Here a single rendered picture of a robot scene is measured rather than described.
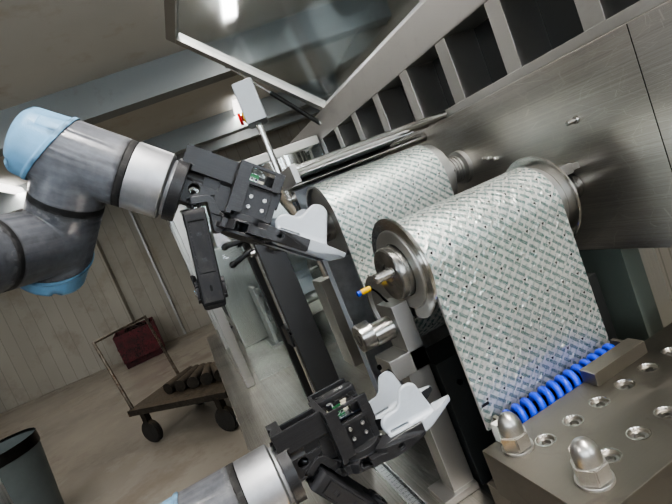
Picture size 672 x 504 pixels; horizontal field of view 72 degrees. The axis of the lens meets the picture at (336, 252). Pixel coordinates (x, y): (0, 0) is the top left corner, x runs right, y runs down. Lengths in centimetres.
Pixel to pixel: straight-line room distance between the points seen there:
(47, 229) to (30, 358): 982
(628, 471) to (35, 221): 63
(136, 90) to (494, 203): 454
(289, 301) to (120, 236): 878
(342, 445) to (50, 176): 41
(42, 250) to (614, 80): 71
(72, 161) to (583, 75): 65
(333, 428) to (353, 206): 41
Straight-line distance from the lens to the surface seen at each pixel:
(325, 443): 56
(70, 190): 54
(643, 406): 64
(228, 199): 53
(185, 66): 500
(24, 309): 1022
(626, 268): 84
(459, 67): 97
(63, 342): 1010
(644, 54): 72
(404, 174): 86
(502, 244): 65
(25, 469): 399
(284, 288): 86
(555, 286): 71
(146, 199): 52
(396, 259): 60
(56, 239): 55
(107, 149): 53
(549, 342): 71
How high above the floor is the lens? 137
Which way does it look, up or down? 6 degrees down
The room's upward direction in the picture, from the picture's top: 22 degrees counter-clockwise
